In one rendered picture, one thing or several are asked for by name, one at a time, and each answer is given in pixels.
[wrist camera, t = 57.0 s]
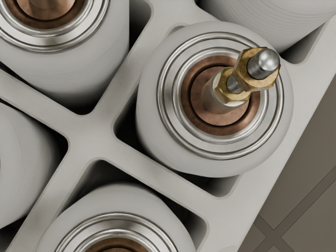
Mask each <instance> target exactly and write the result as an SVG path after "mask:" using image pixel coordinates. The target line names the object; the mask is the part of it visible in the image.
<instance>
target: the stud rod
mask: <svg viewBox="0 0 336 252"><path fill-rule="evenodd" d="M279 66H280V57H279V55H278V53H277V52H276V51H275V50H273V49H270V48H264V49H262V50H260V51H259V52H258V53H257V54H256V55H254V56H253V57H252V58H251V59H250V60H249V61H248V63H247V70H248V73H249V74H250V75H251V76H252V77H253V78H255V79H258V80H261V79H264V78H266V77H268V76H269V75H271V74H272V73H274V72H276V70H277V69H278V68H279ZM227 88H228V90H229V91H230V92H232V93H234V94H240V93H242V92H243V91H244V90H243V89H242V88H241V86H240V85H239V84H238V83H237V81H236V80H235V78H234V77H233V76H232V75H231V76H230V77H229V78H228V80H227Z"/></svg>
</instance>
